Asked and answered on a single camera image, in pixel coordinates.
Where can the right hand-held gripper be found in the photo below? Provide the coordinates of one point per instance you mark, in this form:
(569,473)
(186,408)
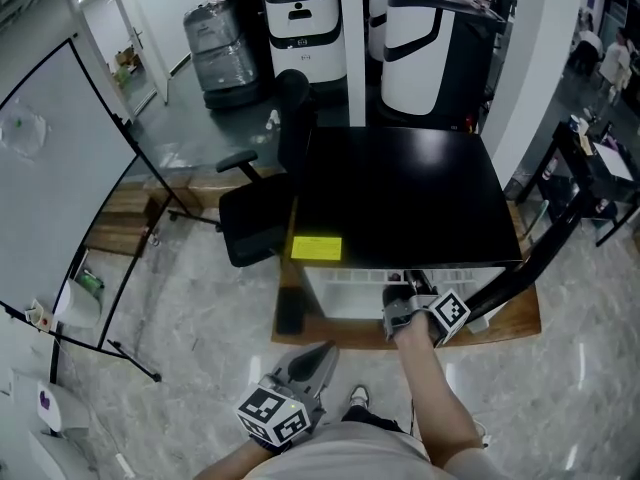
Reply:
(447,313)

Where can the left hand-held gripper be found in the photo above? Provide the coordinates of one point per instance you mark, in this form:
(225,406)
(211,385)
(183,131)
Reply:
(272,410)

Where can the person's right forearm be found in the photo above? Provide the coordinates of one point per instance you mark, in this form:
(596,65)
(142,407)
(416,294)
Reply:
(432,398)

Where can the person's left forearm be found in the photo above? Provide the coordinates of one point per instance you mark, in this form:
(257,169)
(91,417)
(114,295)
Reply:
(235,460)

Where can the black mini fridge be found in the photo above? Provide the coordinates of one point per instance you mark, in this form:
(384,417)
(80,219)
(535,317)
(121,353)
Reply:
(400,193)

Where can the person's white shoe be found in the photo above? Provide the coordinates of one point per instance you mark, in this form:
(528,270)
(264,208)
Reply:
(359,397)

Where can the person's torso in white shirt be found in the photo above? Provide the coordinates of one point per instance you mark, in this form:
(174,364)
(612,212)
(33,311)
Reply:
(350,453)

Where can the person's leg in dark trousers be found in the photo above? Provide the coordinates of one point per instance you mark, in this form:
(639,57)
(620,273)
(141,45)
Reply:
(372,418)

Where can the black flat phone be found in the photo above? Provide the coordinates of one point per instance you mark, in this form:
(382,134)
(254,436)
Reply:
(290,310)

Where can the wooden table with metal legs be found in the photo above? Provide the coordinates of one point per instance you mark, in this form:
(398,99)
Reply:
(520,313)

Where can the yellow sticker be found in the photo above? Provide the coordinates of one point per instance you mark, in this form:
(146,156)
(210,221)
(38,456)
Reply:
(316,248)

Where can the white power strip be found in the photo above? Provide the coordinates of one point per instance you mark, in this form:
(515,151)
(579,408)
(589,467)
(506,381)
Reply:
(124,465)

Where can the black office chair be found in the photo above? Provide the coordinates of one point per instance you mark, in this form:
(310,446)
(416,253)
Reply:
(255,223)

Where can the black shelf cart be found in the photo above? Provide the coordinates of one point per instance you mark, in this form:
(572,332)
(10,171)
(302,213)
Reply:
(590,188)

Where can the white device with purple mark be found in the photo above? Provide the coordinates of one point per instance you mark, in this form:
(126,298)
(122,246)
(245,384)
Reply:
(60,408)

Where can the white round bin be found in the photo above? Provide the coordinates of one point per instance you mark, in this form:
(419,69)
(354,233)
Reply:
(80,304)

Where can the large black and white robot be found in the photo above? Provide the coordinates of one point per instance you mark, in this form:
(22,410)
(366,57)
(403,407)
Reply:
(425,58)

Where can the white mug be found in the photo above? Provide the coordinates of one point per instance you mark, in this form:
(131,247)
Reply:
(580,125)

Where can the white paper sheet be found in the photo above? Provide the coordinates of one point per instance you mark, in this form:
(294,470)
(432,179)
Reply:
(614,162)

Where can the wooden platform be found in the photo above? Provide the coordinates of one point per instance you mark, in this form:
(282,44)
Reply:
(125,218)

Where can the red button box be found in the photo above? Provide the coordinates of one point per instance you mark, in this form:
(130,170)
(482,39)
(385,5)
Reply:
(40,315)

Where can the white and black delivery robot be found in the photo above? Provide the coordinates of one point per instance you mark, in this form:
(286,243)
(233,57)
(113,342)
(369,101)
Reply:
(306,38)

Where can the plastic wrapped grey robot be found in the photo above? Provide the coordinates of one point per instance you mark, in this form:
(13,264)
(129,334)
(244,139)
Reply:
(222,53)

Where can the whiteboard on black stand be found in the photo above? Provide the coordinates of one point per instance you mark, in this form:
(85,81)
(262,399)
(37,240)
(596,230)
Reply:
(45,193)

